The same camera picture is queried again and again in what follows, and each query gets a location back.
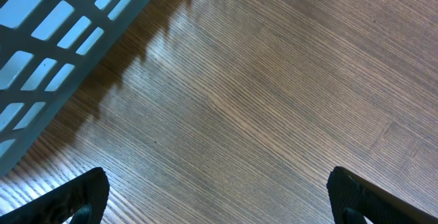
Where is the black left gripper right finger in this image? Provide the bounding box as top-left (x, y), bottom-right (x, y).
top-left (326, 166), bottom-right (437, 224)

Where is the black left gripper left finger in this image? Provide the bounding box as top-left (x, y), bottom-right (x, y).
top-left (1, 167), bottom-right (110, 224)

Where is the grey plastic mesh basket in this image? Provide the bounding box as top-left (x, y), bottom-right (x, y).
top-left (1, 0), bottom-right (150, 174)

